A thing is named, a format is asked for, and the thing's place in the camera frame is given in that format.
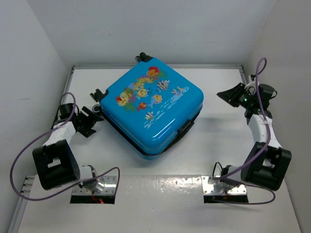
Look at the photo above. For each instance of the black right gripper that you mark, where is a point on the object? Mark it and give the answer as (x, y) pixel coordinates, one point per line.
(231, 95)

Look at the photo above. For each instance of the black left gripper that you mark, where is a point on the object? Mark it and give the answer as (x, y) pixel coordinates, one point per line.
(91, 119)

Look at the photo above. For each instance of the dark blue suitcase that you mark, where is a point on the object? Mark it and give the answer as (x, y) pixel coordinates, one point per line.
(152, 106)

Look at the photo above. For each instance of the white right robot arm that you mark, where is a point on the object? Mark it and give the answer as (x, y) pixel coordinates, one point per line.
(267, 162)

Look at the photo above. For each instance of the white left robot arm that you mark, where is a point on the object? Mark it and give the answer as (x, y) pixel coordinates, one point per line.
(54, 160)

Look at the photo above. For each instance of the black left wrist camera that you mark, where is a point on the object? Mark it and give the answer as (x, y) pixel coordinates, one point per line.
(63, 114)

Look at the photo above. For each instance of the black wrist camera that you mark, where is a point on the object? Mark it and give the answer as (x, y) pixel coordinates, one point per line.
(63, 114)
(266, 93)

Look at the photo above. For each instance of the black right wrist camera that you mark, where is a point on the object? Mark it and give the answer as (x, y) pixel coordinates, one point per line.
(266, 93)

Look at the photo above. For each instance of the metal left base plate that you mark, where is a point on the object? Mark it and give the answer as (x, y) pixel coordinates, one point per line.
(102, 186)

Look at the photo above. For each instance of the metal base plate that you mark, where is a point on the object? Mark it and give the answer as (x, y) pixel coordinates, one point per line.
(213, 188)
(102, 186)

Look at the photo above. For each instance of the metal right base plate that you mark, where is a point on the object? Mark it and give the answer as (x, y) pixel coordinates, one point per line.
(213, 188)

